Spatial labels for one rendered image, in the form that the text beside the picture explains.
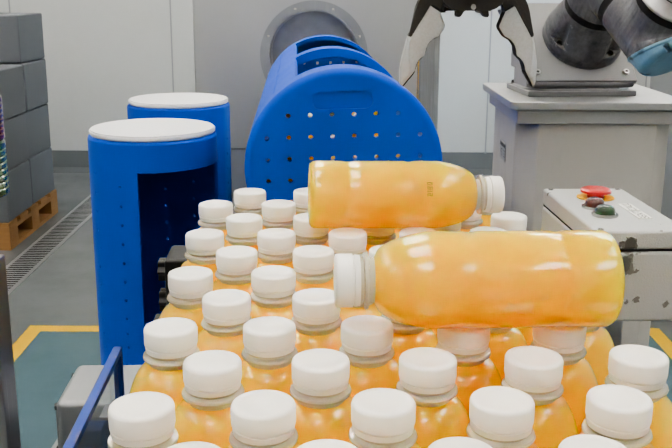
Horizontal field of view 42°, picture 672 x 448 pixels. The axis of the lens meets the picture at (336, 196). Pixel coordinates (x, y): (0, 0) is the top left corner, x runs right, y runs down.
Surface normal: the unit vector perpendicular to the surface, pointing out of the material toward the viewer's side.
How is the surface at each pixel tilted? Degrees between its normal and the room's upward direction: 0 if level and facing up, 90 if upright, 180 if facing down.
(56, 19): 90
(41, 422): 0
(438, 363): 0
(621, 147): 90
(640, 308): 90
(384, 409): 0
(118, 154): 90
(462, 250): 39
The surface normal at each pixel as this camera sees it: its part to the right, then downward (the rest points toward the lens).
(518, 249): 0.04, -0.62
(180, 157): 0.57, 0.19
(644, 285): 0.04, 0.23
